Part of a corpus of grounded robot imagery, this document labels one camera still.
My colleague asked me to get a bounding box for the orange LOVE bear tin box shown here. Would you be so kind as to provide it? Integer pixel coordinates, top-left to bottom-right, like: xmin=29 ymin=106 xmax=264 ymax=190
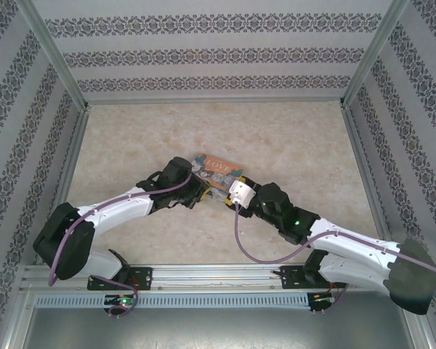
xmin=190 ymin=153 xmax=246 ymax=200

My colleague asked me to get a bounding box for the right green control board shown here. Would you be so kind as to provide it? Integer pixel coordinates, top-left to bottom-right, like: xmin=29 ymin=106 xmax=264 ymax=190
xmin=310 ymin=290 xmax=336 ymax=303

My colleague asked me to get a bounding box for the green control board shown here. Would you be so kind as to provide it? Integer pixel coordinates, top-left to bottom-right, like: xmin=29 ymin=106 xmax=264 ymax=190
xmin=103 ymin=294 xmax=137 ymax=306
xmin=310 ymin=290 xmax=336 ymax=303

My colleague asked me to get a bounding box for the grey sheet metal shelf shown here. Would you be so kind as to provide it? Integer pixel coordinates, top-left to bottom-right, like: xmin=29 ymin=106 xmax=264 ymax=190
xmin=20 ymin=308 xmax=424 ymax=349

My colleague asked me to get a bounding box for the left green control board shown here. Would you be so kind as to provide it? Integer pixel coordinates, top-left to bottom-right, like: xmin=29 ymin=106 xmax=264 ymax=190
xmin=103 ymin=294 xmax=137 ymax=306

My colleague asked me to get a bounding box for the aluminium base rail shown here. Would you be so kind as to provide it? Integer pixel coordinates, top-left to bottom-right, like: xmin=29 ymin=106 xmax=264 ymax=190
xmin=20 ymin=263 xmax=353 ymax=292

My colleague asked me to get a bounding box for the aluminium frame back rail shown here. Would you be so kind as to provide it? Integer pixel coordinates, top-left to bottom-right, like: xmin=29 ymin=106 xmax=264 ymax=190
xmin=86 ymin=97 xmax=347 ymax=107

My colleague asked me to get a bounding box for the aluminium frame side rail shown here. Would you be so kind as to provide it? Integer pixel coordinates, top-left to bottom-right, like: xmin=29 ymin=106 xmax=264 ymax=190
xmin=339 ymin=101 xmax=397 ymax=241

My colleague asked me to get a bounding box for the slotted grey cable duct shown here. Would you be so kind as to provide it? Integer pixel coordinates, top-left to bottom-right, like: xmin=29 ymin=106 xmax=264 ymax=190
xmin=33 ymin=292 xmax=310 ymax=310

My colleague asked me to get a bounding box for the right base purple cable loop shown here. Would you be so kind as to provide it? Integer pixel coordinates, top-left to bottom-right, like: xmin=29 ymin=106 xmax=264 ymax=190
xmin=321 ymin=284 xmax=352 ymax=314

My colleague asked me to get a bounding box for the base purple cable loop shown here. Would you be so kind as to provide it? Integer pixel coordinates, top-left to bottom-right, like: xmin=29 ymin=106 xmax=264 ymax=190
xmin=321 ymin=284 xmax=352 ymax=314
xmin=89 ymin=274 xmax=140 ymax=318

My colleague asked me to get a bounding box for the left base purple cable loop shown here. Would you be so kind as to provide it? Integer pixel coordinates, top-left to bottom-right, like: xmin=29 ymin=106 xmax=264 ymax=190
xmin=89 ymin=274 xmax=140 ymax=318

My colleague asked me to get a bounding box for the aluminium frame corner post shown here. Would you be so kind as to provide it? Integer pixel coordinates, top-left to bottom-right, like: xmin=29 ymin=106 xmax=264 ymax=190
xmin=15 ymin=0 xmax=91 ymax=111
xmin=340 ymin=0 xmax=411 ymax=108

